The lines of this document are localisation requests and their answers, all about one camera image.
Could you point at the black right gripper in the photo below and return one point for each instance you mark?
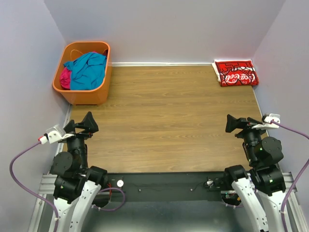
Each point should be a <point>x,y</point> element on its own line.
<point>232,123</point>

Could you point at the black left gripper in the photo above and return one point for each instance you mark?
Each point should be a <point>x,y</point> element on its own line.
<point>89,123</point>

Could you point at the blue t shirt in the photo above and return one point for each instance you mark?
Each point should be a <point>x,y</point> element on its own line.
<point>87,71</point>

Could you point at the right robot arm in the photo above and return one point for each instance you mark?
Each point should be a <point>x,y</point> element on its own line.
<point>262,190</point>

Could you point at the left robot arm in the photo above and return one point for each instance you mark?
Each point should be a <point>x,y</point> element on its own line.
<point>76,184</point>

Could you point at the pink t shirt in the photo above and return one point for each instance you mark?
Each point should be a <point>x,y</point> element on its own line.
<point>65,79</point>

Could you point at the folded red coca-cola shirt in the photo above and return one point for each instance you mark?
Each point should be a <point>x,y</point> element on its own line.
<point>235,73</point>

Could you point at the orange plastic laundry basket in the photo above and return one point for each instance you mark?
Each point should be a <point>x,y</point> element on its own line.
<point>84,97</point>

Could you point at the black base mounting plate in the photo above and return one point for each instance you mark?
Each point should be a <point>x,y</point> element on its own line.
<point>171,187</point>

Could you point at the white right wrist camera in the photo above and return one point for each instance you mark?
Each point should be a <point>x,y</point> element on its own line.
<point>269,122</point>

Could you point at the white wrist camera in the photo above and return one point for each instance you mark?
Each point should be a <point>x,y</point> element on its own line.
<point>54,134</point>
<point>269,122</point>

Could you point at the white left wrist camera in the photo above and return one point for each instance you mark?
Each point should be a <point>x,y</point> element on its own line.
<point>54,134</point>

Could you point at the aluminium extrusion rail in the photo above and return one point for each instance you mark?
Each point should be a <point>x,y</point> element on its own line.
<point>47,188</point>

